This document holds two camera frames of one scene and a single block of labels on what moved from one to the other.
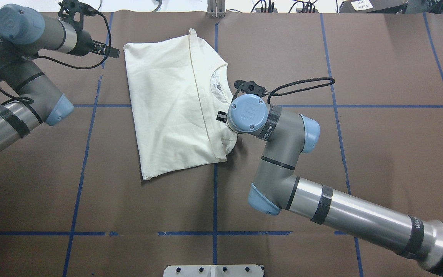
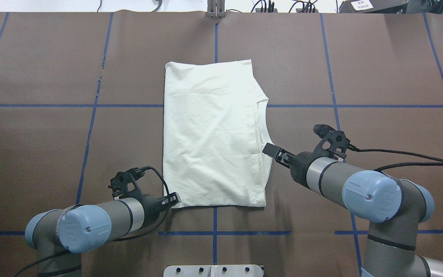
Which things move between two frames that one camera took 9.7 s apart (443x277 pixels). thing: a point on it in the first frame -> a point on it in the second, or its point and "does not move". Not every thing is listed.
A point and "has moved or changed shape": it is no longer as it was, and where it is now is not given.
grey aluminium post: [216, 9] does not move
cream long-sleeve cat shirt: [179, 85] has moved or changed shape
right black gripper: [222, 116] -> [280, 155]
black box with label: [373, 6] does not move
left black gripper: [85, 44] -> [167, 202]
